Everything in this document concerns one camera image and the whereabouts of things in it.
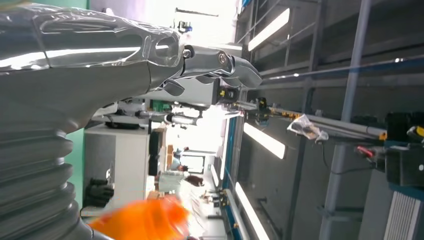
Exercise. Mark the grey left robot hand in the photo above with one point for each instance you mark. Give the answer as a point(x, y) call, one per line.
point(82, 59)

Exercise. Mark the orange bottle with label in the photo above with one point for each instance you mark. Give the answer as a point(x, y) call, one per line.
point(142, 220)

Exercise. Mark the pale grey machine base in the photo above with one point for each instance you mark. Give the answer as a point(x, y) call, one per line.
point(129, 159)

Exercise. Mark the black bulky object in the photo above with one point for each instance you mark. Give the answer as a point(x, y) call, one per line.
point(97, 193)

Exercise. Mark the person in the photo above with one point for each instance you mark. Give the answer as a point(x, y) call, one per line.
point(176, 160)
point(193, 180)

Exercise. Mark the long ceiling light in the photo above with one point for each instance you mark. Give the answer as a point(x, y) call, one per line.
point(265, 140)
point(250, 212)
point(270, 29)

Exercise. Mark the clear plastic bag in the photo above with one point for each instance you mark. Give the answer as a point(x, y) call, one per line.
point(306, 127)

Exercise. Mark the black gantry equipment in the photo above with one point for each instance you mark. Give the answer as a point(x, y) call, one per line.
point(404, 162)

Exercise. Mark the grey metal frame post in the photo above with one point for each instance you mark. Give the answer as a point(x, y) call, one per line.
point(351, 66)

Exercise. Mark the metal gantry rail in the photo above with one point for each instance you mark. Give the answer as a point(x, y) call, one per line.
point(348, 126)

